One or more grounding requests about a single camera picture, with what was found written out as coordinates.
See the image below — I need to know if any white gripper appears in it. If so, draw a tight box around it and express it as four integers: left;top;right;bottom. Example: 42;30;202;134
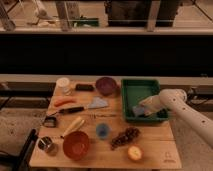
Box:
139;95;164;116

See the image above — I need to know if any blue sponge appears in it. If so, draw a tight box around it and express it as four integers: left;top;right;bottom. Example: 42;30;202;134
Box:
132;106;145;117

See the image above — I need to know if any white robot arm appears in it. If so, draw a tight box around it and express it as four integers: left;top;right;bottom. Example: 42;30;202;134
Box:
139;89;213;149

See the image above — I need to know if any green plastic tray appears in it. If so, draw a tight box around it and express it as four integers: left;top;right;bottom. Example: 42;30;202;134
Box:
121;79;169;123

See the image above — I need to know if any purple grape bunch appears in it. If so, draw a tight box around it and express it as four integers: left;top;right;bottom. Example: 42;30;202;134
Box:
110;127;140;150

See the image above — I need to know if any purple bowl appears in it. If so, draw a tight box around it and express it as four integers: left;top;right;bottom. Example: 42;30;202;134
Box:
95;77;117;96

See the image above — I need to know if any orange apple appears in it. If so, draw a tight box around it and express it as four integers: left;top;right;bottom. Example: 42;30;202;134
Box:
127;146;143;161

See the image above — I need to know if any blue cup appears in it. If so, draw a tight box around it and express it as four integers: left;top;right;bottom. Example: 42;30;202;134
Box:
96;123;110;139

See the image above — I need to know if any wooden board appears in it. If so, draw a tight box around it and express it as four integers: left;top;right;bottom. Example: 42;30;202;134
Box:
29;80;183;170

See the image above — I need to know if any black rectangular block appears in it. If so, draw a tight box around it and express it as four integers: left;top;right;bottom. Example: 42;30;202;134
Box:
75;84;94;91

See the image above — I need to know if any orange bowl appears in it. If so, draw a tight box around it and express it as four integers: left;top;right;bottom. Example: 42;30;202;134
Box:
63;131;90;161

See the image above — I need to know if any orange carrot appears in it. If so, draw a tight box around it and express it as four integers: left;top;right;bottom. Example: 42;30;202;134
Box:
54;99;76;107

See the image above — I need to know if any clear jar white lid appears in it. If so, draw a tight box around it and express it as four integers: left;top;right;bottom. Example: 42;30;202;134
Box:
56;77;70;95

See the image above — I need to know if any metal cup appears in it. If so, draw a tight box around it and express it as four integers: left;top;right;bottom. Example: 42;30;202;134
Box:
38;136;54;153

